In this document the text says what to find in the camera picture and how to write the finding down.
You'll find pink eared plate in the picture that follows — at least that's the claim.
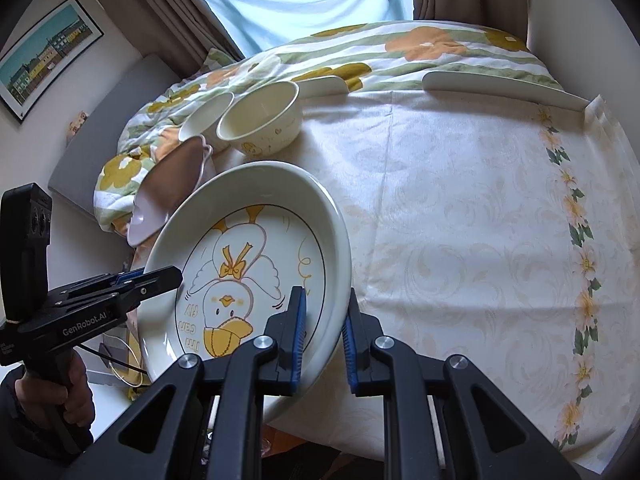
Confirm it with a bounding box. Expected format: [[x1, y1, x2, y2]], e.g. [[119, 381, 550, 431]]
[[127, 136, 216, 247]]

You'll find duck pattern cream plate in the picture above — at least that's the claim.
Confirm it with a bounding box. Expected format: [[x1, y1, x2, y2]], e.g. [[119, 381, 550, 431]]
[[137, 160, 352, 422]]

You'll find cream bowl with duck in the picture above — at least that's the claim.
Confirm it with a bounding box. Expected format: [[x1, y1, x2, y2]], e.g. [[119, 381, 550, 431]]
[[216, 80, 303, 158]]

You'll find person's left hand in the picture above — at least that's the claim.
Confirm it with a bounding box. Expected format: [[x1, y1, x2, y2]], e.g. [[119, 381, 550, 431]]
[[14, 350, 96, 429]]

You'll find grey headboard panel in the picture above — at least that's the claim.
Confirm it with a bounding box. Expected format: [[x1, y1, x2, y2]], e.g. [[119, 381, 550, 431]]
[[48, 54, 178, 218]]

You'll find small white ribbed bowl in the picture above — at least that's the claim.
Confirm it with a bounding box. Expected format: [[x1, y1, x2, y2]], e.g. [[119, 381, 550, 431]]
[[178, 92, 235, 153]]

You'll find cream floral tablecloth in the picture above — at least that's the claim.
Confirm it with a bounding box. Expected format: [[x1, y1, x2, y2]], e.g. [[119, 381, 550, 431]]
[[272, 91, 639, 472]]

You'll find framed city picture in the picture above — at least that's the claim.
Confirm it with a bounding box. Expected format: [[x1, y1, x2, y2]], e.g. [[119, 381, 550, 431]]
[[1, 0, 103, 124]]

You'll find brown drape left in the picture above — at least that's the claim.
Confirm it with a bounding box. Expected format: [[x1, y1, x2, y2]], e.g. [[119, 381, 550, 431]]
[[131, 0, 243, 77]]

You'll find floral green striped quilt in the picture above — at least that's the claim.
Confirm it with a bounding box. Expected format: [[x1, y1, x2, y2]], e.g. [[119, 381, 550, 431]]
[[93, 21, 561, 234]]

